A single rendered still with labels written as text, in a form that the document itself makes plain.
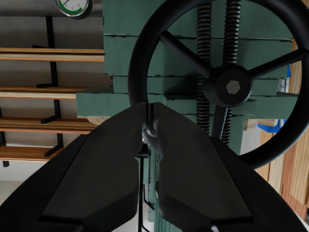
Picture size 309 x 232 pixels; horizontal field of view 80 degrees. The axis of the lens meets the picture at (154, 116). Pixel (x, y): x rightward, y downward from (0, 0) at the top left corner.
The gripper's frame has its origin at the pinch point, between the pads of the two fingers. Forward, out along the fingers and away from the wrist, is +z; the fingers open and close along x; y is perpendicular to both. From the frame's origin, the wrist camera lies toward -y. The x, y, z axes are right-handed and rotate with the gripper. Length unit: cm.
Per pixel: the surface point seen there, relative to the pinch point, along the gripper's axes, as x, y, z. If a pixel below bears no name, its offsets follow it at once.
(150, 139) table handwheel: 0.1, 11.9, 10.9
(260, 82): 26.7, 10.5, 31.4
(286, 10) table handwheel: 17.8, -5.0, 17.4
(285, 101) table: 33.7, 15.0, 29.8
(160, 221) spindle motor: 4, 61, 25
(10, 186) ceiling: -236, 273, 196
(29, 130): -164, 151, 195
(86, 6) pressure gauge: -12.2, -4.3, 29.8
